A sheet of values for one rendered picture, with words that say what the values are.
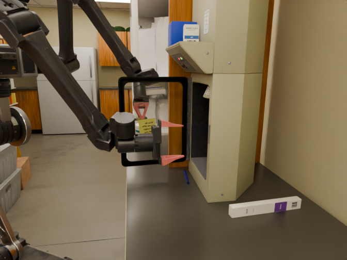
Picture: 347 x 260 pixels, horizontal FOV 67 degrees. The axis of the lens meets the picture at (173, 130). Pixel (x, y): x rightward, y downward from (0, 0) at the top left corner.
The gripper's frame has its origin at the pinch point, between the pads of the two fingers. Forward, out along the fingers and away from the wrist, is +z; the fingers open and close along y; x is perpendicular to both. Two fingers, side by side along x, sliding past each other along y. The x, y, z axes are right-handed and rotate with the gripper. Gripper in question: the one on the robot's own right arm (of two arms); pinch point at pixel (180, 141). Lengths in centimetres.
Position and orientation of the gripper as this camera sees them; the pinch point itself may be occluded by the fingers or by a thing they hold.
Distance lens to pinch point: 83.3
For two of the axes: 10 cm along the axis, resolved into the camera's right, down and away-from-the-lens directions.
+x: -1.6, -0.9, 9.8
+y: -0.2, -9.9, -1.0
